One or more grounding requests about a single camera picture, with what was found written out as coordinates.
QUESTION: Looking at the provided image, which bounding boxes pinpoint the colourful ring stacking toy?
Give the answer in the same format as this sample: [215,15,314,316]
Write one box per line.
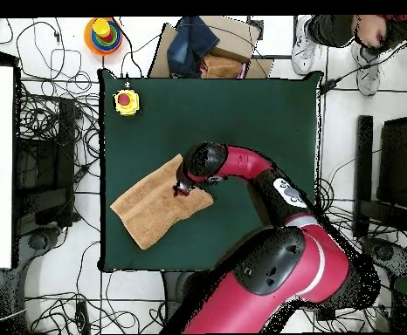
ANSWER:
[83,17,125,58]

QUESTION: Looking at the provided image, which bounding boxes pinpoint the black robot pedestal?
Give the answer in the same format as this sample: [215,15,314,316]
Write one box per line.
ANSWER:
[161,270,204,320]

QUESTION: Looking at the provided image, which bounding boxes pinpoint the yellow emergency stop button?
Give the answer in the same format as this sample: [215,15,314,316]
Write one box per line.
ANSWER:
[113,88,142,118]

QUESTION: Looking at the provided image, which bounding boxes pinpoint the dark green tablecloth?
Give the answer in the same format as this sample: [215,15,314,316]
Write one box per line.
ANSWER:
[97,68,324,275]

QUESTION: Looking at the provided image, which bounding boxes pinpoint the blue denim jeans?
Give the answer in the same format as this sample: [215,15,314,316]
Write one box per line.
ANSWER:
[166,16,222,79]

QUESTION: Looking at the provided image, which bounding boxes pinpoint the brown cardboard box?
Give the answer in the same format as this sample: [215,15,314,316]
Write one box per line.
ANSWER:
[147,15,275,80]

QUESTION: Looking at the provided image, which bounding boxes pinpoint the person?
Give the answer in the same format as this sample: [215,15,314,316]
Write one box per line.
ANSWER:
[290,14,407,98]

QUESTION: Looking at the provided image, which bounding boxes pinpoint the person's foot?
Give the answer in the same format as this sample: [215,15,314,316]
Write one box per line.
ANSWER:
[350,41,383,98]
[290,15,319,77]

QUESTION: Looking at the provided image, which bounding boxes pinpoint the black power strip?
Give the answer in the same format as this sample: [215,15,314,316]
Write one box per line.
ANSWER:
[315,305,337,323]

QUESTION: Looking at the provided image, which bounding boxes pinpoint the long black flat bar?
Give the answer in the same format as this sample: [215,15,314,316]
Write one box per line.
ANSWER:
[352,114,375,241]

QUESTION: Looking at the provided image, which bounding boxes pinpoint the tan terry towel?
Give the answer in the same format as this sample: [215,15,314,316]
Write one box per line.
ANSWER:
[109,153,215,251]

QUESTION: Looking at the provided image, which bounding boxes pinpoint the black power adapter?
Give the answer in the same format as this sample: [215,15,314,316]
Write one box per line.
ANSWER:
[319,78,343,98]

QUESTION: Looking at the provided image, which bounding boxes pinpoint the black round foot knob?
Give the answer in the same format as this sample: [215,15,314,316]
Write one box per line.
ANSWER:
[372,242,395,263]
[28,231,49,251]

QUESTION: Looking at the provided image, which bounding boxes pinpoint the grey stand base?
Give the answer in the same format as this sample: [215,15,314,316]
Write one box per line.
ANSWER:
[12,222,72,284]

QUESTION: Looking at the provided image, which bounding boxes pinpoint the dark stand base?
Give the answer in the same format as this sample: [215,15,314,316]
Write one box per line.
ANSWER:
[360,236,407,292]

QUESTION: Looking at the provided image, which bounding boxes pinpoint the person's hand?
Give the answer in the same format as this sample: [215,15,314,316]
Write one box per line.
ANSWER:
[352,14,389,50]

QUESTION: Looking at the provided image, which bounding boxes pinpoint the light brown folded cloth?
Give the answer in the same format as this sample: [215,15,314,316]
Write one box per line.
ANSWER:
[200,54,245,80]

